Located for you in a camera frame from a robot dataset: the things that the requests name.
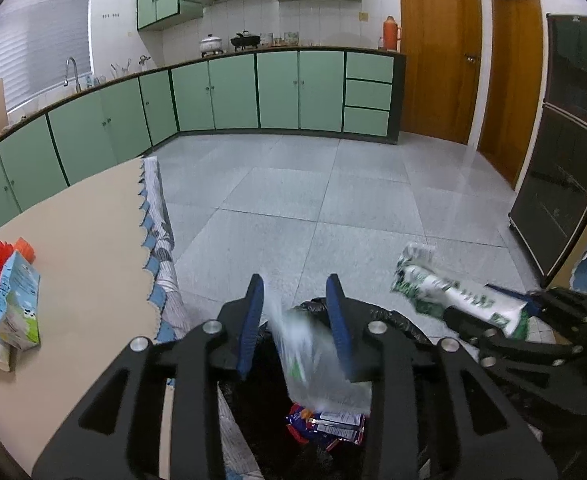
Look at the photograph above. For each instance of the white cooking pot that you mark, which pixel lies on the white cooking pot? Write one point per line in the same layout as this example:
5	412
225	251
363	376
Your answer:
211	45

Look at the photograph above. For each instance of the green base cabinets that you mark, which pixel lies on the green base cabinets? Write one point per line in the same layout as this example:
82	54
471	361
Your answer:
233	90

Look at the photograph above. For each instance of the white window blind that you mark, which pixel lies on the white window blind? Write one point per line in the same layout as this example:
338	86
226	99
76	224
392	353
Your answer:
33	35

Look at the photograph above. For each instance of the black wok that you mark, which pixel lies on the black wok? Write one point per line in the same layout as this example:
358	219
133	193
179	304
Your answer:
245	41

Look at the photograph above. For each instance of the utensil holder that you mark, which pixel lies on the utensil holder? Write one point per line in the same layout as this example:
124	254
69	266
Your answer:
121	71

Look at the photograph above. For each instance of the black trash bin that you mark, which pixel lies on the black trash bin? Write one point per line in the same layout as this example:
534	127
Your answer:
253	410

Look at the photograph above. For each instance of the steel faucet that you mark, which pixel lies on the steel faucet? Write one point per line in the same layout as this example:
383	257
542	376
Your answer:
76	77

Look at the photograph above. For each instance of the beige tablecloth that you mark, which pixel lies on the beige tablecloth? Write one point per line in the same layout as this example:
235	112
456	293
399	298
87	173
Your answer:
83	260

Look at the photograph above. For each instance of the blue red snack packet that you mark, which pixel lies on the blue red snack packet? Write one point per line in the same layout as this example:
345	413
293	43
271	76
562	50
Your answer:
341	422
301	417

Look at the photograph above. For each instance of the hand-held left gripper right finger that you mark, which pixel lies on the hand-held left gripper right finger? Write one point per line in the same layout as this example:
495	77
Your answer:
338	325

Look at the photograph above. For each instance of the wooden door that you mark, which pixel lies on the wooden door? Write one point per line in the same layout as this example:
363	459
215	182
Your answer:
516	75
438	50

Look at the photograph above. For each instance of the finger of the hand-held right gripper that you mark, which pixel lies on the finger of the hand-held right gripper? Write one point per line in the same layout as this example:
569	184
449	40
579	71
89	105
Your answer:
468	325
563	305

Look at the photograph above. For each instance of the orange thermos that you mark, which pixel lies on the orange thermos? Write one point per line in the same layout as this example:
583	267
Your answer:
390	35

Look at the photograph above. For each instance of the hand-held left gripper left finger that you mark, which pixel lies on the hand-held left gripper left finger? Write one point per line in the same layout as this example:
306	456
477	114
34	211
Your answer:
251	320

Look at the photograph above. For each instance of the clear green-printed plastic bag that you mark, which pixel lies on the clear green-printed plastic bag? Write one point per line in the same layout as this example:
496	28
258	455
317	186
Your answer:
313	360

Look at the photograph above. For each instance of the white green snack packet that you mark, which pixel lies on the white green snack packet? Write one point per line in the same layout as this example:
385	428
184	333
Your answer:
448	292

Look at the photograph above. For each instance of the black glass cabinet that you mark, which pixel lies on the black glass cabinet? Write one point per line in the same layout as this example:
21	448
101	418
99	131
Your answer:
563	150

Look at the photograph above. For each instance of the light blue milk carton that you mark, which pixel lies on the light blue milk carton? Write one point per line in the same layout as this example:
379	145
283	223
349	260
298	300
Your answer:
18	305

